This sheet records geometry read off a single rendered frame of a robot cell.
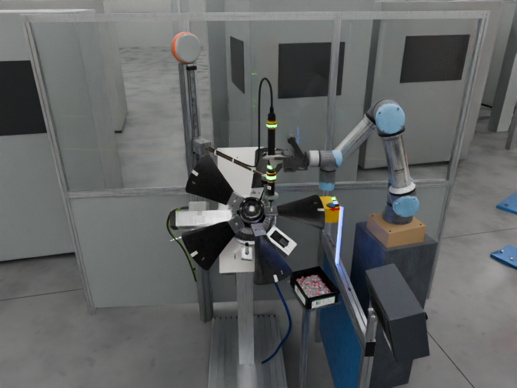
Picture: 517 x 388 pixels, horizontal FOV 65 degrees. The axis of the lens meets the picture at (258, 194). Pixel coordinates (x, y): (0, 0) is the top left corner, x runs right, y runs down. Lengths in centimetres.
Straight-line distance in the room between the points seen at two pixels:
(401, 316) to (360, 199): 161
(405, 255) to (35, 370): 236
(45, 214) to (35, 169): 41
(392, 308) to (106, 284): 229
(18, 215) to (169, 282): 153
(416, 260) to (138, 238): 179
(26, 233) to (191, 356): 193
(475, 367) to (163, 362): 199
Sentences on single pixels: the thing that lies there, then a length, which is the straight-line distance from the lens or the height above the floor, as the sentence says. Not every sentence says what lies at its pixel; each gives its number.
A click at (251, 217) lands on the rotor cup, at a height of 119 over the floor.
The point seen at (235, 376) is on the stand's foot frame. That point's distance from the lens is 268.
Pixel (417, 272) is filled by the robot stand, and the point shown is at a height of 84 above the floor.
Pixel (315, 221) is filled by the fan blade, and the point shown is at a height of 116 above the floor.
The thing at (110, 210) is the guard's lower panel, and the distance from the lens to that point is 289.
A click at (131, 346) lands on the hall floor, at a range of 307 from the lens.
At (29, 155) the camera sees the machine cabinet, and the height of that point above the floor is 100.
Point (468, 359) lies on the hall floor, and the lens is 317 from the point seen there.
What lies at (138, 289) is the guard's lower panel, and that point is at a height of 20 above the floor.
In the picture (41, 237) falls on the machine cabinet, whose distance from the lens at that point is 408.
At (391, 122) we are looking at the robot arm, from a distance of 183.
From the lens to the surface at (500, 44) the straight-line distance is 842.
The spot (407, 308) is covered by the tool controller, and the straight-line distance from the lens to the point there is 139.
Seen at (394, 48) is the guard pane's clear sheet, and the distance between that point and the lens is 266.
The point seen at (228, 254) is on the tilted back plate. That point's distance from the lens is 217.
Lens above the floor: 210
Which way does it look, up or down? 25 degrees down
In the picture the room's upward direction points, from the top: straight up
